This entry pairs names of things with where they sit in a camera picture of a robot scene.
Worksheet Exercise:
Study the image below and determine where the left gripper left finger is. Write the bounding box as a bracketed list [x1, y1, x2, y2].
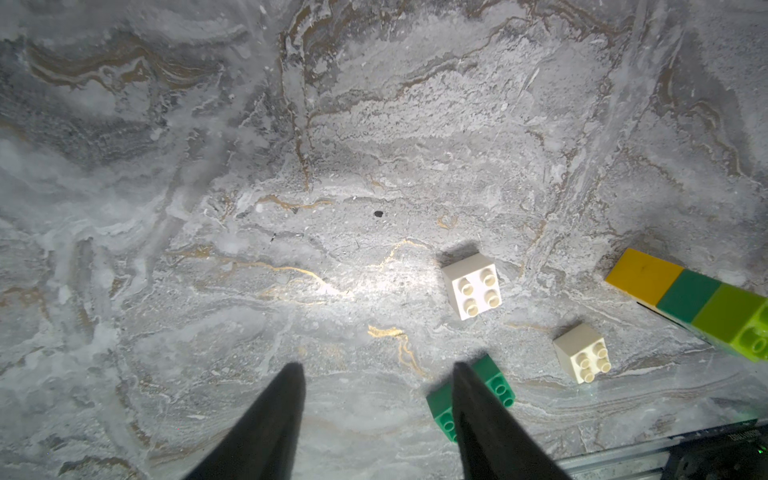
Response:
[187, 362, 306, 479]

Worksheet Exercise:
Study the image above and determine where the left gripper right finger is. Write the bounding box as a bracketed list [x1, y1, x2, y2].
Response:
[452, 362, 568, 479]

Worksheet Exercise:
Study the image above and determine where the dark green long lego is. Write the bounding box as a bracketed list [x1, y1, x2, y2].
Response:
[426, 354, 516, 443]
[656, 269, 721, 324]

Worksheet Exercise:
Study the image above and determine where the white lego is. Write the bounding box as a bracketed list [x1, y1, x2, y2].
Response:
[441, 253, 502, 320]

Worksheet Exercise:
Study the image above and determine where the yellow lego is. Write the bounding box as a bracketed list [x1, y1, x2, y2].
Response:
[605, 248, 684, 310]

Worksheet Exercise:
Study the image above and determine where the lime lego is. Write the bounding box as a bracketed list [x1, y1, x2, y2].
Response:
[692, 284, 767, 362]

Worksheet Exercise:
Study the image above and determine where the cream lego lower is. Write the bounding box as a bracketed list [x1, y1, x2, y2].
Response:
[553, 323, 612, 384]

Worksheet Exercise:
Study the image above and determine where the aluminium front rail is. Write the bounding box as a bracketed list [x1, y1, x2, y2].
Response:
[556, 438, 680, 480]

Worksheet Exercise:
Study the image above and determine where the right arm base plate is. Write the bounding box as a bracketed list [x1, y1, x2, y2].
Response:
[661, 420, 767, 479]

